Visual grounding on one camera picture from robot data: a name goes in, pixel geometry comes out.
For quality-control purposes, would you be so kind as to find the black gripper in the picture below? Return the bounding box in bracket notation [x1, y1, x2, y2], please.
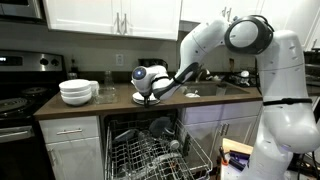
[142, 91, 151, 108]

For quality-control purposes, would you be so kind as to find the white dinner plate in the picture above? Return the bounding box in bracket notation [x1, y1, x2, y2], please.
[132, 98, 161, 106]
[133, 100, 161, 107]
[132, 91, 160, 103]

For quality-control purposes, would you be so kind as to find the black dishwasher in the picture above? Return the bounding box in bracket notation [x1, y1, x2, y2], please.
[99, 109, 214, 180]

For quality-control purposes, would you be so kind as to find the black coffee maker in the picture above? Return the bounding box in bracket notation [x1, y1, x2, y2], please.
[138, 58, 169, 70]

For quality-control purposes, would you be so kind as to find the clear glass dish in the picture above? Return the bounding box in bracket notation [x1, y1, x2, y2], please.
[94, 87, 118, 105]

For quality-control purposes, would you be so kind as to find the clear glass bottle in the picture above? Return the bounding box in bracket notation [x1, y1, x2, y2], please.
[103, 69, 116, 90]

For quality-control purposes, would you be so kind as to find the silver metal lid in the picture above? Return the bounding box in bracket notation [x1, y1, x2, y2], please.
[113, 129, 138, 145]

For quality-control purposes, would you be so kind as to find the white dish cloth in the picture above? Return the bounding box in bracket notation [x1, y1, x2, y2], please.
[184, 92, 201, 99]

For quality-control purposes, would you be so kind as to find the small white cup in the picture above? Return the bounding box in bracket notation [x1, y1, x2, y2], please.
[169, 139, 181, 150]

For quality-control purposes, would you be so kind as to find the white mug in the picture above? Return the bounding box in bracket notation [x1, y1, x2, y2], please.
[89, 80, 100, 98]

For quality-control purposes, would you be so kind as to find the black cup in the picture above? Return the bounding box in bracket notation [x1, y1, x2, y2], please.
[182, 133, 193, 158]

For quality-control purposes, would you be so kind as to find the steel kitchen sink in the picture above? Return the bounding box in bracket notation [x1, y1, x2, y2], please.
[178, 82, 250, 98]

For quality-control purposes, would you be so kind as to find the white sink base cabinet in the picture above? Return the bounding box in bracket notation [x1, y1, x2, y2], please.
[179, 100, 264, 161]

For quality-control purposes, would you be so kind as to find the steel faucet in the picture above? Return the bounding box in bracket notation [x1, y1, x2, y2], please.
[195, 68, 212, 83]

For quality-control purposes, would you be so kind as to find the white ceramic bowl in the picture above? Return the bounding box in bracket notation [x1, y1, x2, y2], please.
[58, 78, 92, 93]
[60, 93, 93, 107]
[59, 88, 93, 99]

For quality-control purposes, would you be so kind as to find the clear cup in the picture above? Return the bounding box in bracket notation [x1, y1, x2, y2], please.
[215, 83, 228, 97]

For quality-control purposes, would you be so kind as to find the dark glass bottle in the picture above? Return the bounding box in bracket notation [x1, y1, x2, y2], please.
[69, 55, 80, 80]

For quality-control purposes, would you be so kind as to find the orange black clamp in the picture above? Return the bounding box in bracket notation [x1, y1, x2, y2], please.
[218, 146, 231, 168]

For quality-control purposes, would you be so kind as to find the wooden board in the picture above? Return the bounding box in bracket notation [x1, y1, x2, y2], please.
[221, 137, 255, 157]

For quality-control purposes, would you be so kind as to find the black dish drying rack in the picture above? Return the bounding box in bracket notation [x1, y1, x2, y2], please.
[229, 68, 260, 88]

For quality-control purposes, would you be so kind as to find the white upper cabinet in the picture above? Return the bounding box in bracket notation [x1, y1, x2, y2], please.
[261, 0, 320, 52]
[42, 0, 183, 42]
[179, 0, 265, 34]

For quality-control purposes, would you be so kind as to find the black purple tool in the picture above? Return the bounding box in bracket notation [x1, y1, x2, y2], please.
[228, 149, 251, 173]

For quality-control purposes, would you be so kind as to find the black steel stove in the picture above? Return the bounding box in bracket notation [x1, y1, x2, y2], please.
[0, 49, 67, 180]

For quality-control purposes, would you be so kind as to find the steel microwave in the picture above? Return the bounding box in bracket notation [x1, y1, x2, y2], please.
[0, 0, 46, 24]

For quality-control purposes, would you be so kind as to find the black toaster oven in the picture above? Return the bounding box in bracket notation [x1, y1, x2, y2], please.
[304, 62, 320, 88]

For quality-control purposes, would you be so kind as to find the white wall outlet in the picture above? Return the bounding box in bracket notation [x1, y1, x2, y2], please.
[115, 53, 125, 66]

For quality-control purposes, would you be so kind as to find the wire dishwasher rack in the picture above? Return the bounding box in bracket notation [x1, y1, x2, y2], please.
[104, 117, 214, 180]

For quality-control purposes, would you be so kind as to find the metal drawer handle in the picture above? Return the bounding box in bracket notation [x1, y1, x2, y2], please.
[55, 128, 84, 136]

